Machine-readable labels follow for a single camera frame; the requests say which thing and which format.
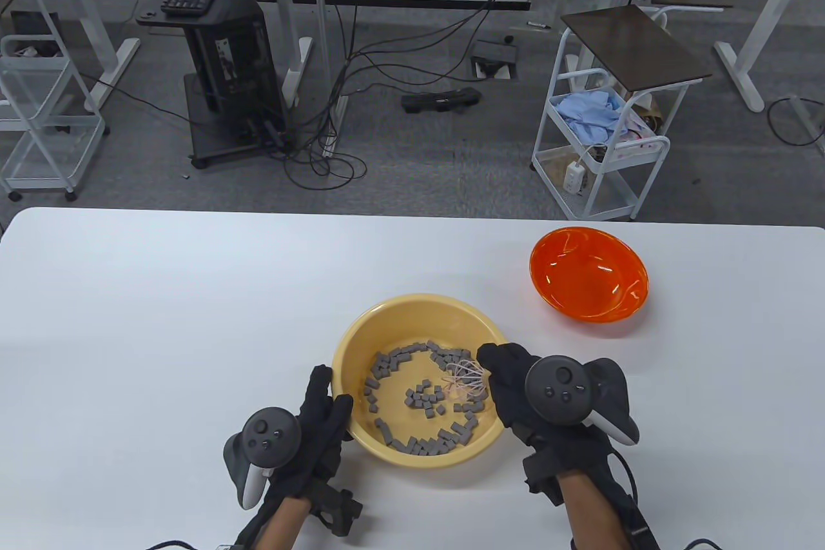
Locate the pile of grey toy blocks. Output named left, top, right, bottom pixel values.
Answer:
left=362, top=339, right=487, bottom=455

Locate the floor socket box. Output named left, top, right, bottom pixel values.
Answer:
left=471, top=39, right=520, bottom=81

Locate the person's right forearm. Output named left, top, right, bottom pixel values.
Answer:
left=558, top=469, right=636, bottom=550

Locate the grey right hand controller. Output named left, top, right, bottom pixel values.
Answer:
left=525, top=355, right=641, bottom=446

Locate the grey hand controller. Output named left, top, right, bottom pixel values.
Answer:
left=525, top=355, right=641, bottom=446
left=223, top=407, right=301, bottom=510

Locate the white trolley with dark top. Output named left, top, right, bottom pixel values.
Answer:
left=530, top=4, right=713, bottom=222

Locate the white desk with T-foot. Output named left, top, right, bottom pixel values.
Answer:
left=0, top=0, right=141, bottom=112
left=713, top=0, right=825, bottom=113

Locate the yellow plastic basin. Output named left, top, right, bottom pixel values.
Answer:
left=331, top=293, right=510, bottom=468

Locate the person's right hand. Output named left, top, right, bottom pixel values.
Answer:
left=477, top=344, right=613, bottom=506

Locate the tangle of black cables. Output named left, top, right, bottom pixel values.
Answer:
left=271, top=0, right=555, bottom=191

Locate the black cable loop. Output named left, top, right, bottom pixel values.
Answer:
left=766, top=97, right=825, bottom=146

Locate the black power strip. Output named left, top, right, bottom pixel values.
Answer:
left=401, top=86, right=483, bottom=114

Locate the black computer cart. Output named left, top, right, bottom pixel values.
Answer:
left=135, top=0, right=289, bottom=169

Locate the person's left forearm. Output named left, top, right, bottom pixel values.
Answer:
left=255, top=495, right=310, bottom=550

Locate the wire whisk with wooden handle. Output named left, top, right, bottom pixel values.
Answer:
left=442, top=357, right=494, bottom=402

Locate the blue cloth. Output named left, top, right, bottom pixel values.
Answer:
left=556, top=91, right=625, bottom=144

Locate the black forearm battery strap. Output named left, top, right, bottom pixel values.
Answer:
left=606, top=447, right=661, bottom=550

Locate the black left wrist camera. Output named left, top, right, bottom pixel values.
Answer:
left=309, top=479, right=364, bottom=536

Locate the orange translucent bowl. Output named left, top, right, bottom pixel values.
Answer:
left=530, top=226, right=649, bottom=322

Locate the person's left hand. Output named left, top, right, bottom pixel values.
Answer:
left=264, top=365, right=355, bottom=499

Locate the white wire mesh trolley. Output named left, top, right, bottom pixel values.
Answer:
left=0, top=0, right=107, bottom=202

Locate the grey left hand controller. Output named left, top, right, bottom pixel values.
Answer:
left=223, top=407, right=301, bottom=510

